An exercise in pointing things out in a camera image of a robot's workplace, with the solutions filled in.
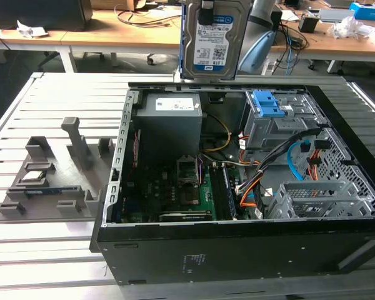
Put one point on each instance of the grey parts rack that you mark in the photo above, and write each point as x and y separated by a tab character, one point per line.
65	184

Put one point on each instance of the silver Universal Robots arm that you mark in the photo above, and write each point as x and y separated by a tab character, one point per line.
256	31

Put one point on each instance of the green motherboard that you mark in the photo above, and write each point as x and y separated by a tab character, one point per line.
150	187

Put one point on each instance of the wooden desk white frame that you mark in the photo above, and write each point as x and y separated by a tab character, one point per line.
25	42
112	34

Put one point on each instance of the black RAM slot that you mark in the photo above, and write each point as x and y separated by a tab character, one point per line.
215	193
224	200

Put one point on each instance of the blue cardboard box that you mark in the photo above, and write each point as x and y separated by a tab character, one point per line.
368	11

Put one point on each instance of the clear plastic bag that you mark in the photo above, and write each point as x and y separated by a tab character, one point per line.
350	28

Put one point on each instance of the black computer tower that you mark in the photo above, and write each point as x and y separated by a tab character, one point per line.
50	15

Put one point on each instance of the silver flat device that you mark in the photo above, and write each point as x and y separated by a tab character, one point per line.
334	15

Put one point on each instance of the crumpled white paper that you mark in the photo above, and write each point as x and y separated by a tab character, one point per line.
31	29

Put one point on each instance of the black box speaker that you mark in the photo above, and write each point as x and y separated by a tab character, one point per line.
277	18

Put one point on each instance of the hard disk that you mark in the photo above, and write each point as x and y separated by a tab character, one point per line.
212	47

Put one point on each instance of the CPU socket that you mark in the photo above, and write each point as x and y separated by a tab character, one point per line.
189	197

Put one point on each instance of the white paper sheet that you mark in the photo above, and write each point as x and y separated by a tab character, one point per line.
290	15

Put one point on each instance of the grey power supply unit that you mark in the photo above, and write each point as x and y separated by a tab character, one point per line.
168	131

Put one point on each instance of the small black open box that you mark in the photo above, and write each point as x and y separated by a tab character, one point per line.
307	24

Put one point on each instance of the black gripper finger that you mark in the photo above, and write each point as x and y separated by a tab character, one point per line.
206	12

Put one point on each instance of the white power strip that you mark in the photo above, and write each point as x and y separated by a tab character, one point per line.
269	67

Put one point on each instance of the chair caster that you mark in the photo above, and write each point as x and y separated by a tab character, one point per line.
150	59

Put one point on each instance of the grey optical drive cage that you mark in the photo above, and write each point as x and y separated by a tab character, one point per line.
262	131

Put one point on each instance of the silver CPU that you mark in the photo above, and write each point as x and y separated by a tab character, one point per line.
32	177

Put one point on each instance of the grey disk bay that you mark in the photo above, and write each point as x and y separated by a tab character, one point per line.
312	190

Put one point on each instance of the installed RAM stick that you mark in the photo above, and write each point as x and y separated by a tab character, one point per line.
232	200

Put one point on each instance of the black PC case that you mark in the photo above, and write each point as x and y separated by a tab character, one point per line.
237	256

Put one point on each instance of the blue drive latch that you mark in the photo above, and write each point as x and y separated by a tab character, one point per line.
262	103

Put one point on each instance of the black graphics card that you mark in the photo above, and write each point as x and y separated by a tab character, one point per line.
184	216

